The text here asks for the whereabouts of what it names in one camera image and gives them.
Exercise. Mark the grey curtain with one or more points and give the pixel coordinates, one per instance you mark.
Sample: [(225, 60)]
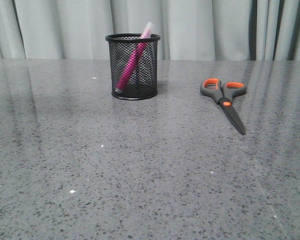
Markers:
[(201, 30)]

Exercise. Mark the black mesh pen holder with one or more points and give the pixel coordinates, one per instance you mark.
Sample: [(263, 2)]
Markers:
[(143, 82)]

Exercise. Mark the grey orange scissors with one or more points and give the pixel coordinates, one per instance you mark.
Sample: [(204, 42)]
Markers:
[(223, 95)]

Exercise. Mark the pink highlighter pen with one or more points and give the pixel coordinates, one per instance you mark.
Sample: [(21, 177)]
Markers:
[(133, 59)]

